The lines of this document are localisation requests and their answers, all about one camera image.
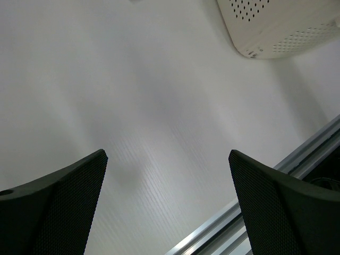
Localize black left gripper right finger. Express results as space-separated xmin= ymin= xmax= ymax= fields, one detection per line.
xmin=228 ymin=150 xmax=339 ymax=254

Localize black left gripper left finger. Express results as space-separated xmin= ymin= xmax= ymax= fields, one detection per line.
xmin=1 ymin=149 xmax=108 ymax=254

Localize cream laundry basket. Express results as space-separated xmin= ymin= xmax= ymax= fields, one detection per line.
xmin=217 ymin=0 xmax=339 ymax=59

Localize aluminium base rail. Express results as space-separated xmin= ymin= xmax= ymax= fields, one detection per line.
xmin=169 ymin=118 xmax=339 ymax=254

